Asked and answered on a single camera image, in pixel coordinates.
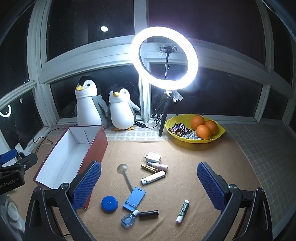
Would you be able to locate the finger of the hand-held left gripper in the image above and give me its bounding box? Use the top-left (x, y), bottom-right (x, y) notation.
top-left (0, 153), bottom-right (38, 176)
top-left (0, 149), bottom-right (25, 166)

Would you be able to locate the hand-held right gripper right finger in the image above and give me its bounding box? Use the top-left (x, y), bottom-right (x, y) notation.
top-left (196, 161), bottom-right (273, 241)

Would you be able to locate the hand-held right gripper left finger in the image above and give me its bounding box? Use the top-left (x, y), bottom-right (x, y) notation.
top-left (24, 161), bottom-right (102, 241)

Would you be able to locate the blue round lid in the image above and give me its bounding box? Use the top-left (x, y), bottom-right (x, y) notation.
top-left (101, 196), bottom-right (119, 213)

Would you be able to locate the green white lip balm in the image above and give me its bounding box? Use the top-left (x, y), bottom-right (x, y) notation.
top-left (175, 200), bottom-right (190, 224)

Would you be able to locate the red cardboard box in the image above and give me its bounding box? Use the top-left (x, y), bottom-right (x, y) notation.
top-left (33, 125), bottom-right (109, 211)

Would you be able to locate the grey spoon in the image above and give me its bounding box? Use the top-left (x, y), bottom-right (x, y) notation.
top-left (117, 164), bottom-right (134, 193)

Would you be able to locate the blue phone stand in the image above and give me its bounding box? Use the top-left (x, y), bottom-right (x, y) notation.
top-left (122, 186), bottom-right (147, 212)

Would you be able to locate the small white pink bottle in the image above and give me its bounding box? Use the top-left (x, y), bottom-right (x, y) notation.
top-left (147, 161), bottom-right (168, 171)

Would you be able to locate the patterned white lighter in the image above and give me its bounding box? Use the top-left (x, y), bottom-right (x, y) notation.
top-left (141, 171), bottom-right (166, 186)

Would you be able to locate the wooden clothespin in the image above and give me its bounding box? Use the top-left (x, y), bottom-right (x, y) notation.
top-left (141, 163), bottom-right (160, 173)

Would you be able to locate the black cylinder tube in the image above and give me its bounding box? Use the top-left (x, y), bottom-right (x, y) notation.
top-left (139, 210), bottom-right (159, 220)

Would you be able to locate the person's left forearm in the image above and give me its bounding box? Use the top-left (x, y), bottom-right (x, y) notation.
top-left (0, 196), bottom-right (20, 241)

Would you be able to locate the tan mat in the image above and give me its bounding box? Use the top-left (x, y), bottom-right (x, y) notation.
top-left (7, 137), bottom-right (264, 241)

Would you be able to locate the pile of silver wrapped candies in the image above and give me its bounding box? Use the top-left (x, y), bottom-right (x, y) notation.
top-left (181, 131), bottom-right (202, 140)

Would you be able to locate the clear blue eye drop bottle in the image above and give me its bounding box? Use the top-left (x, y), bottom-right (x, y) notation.
top-left (121, 209), bottom-right (140, 227)

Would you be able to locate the white charger plug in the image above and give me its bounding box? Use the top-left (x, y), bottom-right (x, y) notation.
top-left (143, 152), bottom-right (162, 164)

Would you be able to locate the pile of wrapped chocolate bars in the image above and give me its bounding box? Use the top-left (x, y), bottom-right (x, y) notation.
top-left (168, 123), bottom-right (193, 138)

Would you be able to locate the yellow fruit bowl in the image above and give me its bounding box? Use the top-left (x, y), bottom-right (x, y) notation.
top-left (165, 113), bottom-right (226, 144)

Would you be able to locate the large penguin plush toy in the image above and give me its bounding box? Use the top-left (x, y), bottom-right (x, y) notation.
top-left (74, 76), bottom-right (109, 129)

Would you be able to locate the small penguin plush toy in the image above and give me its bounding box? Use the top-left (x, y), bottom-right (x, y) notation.
top-left (108, 84), bottom-right (141, 132)

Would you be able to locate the black gooseneck phone holder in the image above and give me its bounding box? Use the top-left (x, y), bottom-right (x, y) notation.
top-left (158, 44), bottom-right (177, 80)

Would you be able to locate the black power cable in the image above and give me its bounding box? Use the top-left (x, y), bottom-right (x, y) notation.
top-left (33, 127), bottom-right (70, 149)

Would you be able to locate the black ring light cable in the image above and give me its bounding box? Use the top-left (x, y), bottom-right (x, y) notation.
top-left (144, 113), bottom-right (163, 129)

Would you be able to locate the white window frame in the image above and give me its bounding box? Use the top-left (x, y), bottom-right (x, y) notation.
top-left (0, 0), bottom-right (296, 130)

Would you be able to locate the white ring light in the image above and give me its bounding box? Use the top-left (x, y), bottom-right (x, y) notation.
top-left (129, 26), bottom-right (199, 91)

